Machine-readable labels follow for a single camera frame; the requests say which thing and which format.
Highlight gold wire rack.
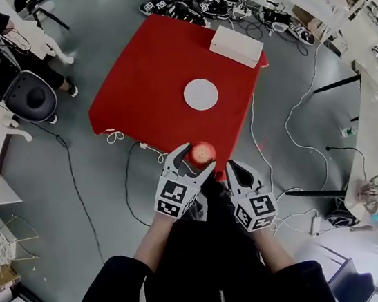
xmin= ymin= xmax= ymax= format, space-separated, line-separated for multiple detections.
xmin=0 ymin=211 xmax=45 ymax=276

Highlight silver wire basket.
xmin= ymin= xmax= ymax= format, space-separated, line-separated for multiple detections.
xmin=354 ymin=173 xmax=378 ymax=217

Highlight white round plate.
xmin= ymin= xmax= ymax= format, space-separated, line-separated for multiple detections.
xmin=180 ymin=76 xmax=222 ymax=115

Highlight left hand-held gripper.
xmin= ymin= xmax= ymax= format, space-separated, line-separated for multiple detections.
xmin=145 ymin=139 xmax=225 ymax=224

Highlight black power cable with adapter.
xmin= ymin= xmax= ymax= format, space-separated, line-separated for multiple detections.
xmin=26 ymin=111 xmax=105 ymax=273

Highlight clear water bottle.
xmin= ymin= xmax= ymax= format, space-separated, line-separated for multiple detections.
xmin=339 ymin=125 xmax=359 ymax=140

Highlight black tripod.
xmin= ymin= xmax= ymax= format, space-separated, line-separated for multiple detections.
xmin=30 ymin=0 xmax=73 ymax=37

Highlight person's right forearm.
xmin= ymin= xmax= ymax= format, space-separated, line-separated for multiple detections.
xmin=249 ymin=223 xmax=298 ymax=276

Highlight coiled white cable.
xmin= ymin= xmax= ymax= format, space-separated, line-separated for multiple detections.
xmin=103 ymin=126 xmax=127 ymax=147

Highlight curved white table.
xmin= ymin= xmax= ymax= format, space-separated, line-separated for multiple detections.
xmin=317 ymin=8 xmax=378 ymax=230

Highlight brown cardboard box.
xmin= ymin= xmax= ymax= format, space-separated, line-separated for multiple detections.
xmin=0 ymin=262 xmax=24 ymax=296

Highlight black bag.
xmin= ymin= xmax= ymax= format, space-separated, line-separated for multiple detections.
xmin=325 ymin=209 xmax=359 ymax=233

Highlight person's left forearm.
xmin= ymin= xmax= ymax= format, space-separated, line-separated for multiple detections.
xmin=129 ymin=214 xmax=190 ymax=279

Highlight table with red cloth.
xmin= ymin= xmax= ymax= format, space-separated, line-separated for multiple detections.
xmin=74 ymin=0 xmax=285 ymax=200

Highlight person's black jacket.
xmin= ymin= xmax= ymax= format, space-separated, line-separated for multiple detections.
xmin=59 ymin=202 xmax=341 ymax=302

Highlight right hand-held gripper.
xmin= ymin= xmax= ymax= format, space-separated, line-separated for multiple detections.
xmin=224 ymin=153 xmax=281 ymax=235

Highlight open cardboard box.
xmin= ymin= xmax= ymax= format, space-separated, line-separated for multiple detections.
xmin=290 ymin=0 xmax=330 ymax=46

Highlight white rectangular box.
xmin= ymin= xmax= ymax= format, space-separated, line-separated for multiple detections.
xmin=205 ymin=19 xmax=268 ymax=75

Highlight person's black trousers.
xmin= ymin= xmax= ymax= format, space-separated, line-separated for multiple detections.
xmin=178 ymin=171 xmax=238 ymax=229

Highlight red apple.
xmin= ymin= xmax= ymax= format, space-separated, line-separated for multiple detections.
xmin=186 ymin=139 xmax=218 ymax=168

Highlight white power strip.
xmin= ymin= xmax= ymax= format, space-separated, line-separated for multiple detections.
xmin=308 ymin=216 xmax=325 ymax=238

